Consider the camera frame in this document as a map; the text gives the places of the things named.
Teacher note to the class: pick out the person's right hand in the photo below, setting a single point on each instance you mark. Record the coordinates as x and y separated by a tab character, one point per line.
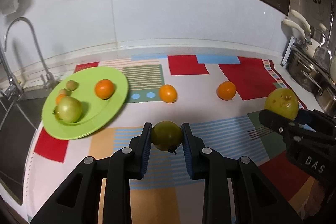
321	197

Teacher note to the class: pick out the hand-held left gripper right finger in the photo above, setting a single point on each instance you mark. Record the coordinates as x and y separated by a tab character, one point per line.
187	151

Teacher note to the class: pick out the thin gooseneck faucet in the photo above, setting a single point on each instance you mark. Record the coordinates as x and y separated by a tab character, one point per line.
48	77

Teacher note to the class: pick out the large chrome faucet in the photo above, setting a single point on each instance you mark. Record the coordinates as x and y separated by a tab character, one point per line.
11	88

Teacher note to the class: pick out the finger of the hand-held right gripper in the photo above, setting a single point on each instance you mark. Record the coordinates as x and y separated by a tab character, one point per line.
313	119
274	121

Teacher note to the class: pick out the oval yellow-orange mandarin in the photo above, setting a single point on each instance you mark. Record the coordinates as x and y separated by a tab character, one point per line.
168	93

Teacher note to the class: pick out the beige longan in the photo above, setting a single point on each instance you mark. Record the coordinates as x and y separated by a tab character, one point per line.
71	85
64	92

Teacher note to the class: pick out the stainless steel sink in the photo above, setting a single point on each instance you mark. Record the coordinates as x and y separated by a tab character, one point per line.
15	119

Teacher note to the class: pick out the stainless steel pot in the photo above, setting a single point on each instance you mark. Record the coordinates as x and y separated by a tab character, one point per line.
328	98
302	71

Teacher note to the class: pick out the yellow-green apple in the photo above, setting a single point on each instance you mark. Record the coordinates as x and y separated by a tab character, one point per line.
281	103

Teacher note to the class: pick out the white dish rack bracket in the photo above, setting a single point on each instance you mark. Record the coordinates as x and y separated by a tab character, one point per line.
287	52

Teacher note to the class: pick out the metal spatula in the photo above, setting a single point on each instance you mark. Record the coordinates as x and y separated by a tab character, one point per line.
322	57

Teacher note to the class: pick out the large green apple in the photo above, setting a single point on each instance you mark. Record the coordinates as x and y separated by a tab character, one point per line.
69	109

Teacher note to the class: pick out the green plate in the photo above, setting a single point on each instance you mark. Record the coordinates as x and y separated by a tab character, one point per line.
110	113

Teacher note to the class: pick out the orange mandarin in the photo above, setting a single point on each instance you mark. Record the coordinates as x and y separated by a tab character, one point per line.
104	88
59	99
226	90

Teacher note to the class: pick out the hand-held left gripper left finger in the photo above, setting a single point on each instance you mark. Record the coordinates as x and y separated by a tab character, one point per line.
145	151

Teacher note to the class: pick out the colourful patchwork table mat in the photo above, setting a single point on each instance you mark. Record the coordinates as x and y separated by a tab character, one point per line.
225	119

